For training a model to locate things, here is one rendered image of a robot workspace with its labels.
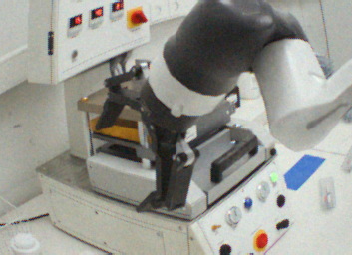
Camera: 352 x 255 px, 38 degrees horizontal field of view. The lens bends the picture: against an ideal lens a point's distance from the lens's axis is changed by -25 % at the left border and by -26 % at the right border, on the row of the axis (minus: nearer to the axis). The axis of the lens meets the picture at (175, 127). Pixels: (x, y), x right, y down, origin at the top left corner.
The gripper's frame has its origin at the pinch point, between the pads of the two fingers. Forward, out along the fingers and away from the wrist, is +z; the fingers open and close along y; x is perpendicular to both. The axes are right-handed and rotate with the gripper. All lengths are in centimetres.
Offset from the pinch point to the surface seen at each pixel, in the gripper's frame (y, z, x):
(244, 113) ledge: -30, 74, 84
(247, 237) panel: 15.4, 25.5, 30.4
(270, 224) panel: 15, 28, 40
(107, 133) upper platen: -16.7, 28.7, 14.5
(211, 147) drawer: -6.0, 22.6, 30.1
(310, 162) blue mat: 1, 49, 80
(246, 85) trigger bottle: -40, 77, 94
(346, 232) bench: 31, 19, 55
